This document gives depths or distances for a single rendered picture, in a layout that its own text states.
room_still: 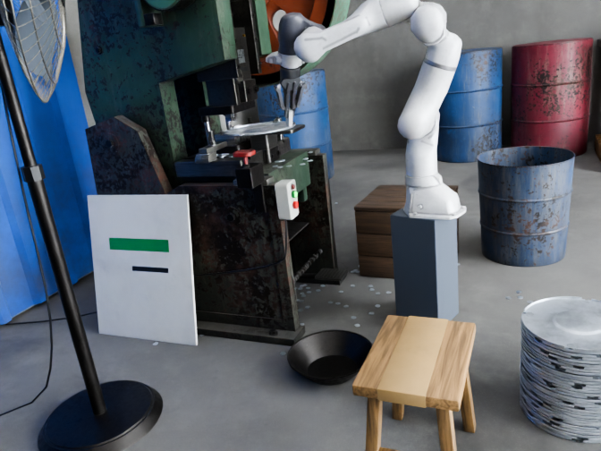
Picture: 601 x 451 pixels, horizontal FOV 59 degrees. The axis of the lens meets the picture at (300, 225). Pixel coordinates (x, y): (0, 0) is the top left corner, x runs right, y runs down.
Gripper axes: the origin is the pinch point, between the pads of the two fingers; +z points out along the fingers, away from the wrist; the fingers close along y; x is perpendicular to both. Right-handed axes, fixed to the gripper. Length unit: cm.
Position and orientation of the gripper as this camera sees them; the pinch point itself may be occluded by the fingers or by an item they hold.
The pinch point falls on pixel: (289, 117)
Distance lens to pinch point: 210.8
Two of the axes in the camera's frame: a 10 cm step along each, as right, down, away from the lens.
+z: -0.3, 8.1, 5.8
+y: 9.0, -2.3, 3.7
